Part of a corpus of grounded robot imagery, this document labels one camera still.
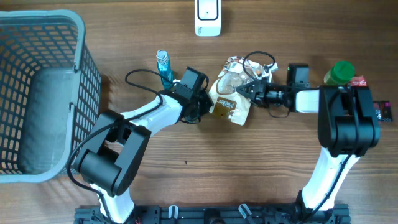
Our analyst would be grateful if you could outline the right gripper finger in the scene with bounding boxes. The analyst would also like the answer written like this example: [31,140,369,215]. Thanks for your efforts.
[238,80,261,90]
[236,86,256,100]

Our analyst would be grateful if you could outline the beige plastic pouch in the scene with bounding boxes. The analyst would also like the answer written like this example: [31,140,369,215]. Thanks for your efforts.
[209,56,264,126]

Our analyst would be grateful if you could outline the blue mouthwash bottle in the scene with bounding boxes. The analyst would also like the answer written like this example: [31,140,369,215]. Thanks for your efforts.
[156,50,174,89]

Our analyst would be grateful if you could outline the green lid jar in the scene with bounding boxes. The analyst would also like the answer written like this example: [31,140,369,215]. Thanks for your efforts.
[323,61,356,85]

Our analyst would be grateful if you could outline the red tissue pack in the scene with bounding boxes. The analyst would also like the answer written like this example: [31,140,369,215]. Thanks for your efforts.
[348,76,368,86]

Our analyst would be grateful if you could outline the black red packaged item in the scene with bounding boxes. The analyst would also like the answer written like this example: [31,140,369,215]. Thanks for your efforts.
[374,101,393,122]

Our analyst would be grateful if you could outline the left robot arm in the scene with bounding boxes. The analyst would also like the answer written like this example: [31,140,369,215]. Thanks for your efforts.
[66,67,212,223]

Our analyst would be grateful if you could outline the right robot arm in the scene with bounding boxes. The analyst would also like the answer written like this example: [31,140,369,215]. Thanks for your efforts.
[236,64,380,220]

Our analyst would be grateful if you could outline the white barcode scanner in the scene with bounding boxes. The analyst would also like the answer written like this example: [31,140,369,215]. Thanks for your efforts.
[194,0,221,37]

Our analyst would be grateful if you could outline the grey plastic shopping basket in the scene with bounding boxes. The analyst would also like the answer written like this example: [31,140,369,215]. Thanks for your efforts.
[1,10,101,184]

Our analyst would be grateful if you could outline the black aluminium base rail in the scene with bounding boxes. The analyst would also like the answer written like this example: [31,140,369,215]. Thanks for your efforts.
[73,204,351,224]

